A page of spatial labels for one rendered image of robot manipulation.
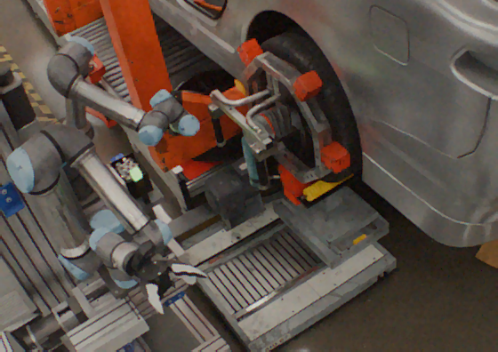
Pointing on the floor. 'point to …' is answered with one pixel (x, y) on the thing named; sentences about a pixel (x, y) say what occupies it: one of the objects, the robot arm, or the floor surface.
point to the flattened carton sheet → (489, 253)
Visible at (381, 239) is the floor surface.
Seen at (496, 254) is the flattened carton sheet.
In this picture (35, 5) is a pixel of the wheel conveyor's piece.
